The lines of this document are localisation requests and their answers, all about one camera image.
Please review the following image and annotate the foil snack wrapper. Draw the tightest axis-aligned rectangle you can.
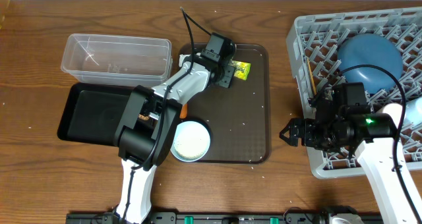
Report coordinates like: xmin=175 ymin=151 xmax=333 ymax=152
xmin=230 ymin=61 xmax=251 ymax=80

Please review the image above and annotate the orange carrot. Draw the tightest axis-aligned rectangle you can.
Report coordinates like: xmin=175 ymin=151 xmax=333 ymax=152
xmin=179 ymin=103 xmax=188 ymax=119

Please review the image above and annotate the small pink cup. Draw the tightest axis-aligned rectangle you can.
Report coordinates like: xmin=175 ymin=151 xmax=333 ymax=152
xmin=377 ymin=103 xmax=403 ymax=123

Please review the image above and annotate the dark brown serving tray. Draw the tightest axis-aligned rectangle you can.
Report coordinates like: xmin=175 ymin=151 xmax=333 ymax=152
xmin=187 ymin=43 xmax=271 ymax=165

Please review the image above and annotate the grey dishwasher rack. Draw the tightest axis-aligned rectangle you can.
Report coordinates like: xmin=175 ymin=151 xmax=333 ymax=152
xmin=286 ymin=7 xmax=421 ymax=179

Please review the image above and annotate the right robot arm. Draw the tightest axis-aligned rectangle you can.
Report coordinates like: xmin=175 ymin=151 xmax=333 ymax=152
xmin=280 ymin=82 xmax=421 ymax=223

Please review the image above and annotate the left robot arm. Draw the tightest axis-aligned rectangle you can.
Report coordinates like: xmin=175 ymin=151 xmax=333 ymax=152
xmin=112 ymin=33 xmax=237 ymax=223

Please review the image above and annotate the black plastic tray bin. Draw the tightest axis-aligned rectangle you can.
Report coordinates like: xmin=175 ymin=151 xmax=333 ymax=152
xmin=57 ymin=82 xmax=152 ymax=147

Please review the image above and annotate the large blue bowl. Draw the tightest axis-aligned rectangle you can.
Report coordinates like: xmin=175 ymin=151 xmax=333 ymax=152
xmin=337 ymin=34 xmax=404 ymax=94

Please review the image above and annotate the clear plastic bin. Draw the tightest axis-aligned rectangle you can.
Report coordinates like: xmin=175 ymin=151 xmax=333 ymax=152
xmin=61 ymin=34 xmax=173 ymax=88

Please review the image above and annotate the brown food scrap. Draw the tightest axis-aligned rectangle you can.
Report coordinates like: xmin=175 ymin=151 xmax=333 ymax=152
xmin=138 ymin=114 xmax=150 ymax=121

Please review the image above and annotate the light blue cup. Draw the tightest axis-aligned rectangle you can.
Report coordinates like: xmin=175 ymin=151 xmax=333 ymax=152
xmin=404 ymin=97 xmax=422 ymax=126

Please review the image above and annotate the light blue rice plate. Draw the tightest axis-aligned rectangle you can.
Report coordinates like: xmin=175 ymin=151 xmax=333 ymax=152
xmin=171 ymin=121 xmax=211 ymax=162

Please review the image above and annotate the white napkin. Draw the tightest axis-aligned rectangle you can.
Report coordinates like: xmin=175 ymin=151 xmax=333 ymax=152
xmin=179 ymin=54 xmax=192 ymax=68

